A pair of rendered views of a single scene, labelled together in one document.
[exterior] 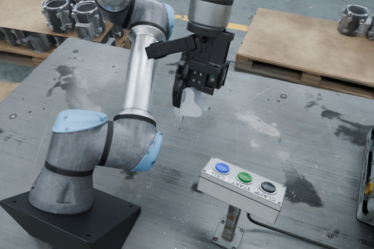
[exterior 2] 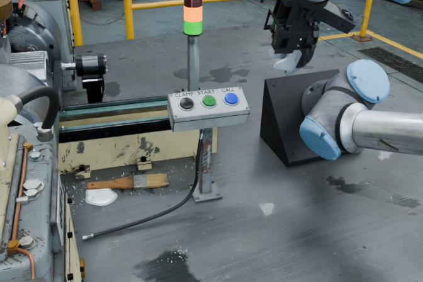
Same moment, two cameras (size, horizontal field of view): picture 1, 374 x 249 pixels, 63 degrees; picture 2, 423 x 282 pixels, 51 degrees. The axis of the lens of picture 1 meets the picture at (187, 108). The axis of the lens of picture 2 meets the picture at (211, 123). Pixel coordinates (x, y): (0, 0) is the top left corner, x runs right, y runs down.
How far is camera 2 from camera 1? 1.19 m
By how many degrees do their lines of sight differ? 94
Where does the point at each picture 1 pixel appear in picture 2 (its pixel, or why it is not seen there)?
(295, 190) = (170, 267)
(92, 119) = (352, 69)
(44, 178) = not seen: hidden behind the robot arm
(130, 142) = (323, 102)
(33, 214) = (313, 75)
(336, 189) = not seen: outside the picture
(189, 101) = not seen: hidden behind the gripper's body
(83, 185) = (316, 96)
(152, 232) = (261, 162)
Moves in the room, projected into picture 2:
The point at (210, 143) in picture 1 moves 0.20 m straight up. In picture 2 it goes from (311, 255) to (326, 180)
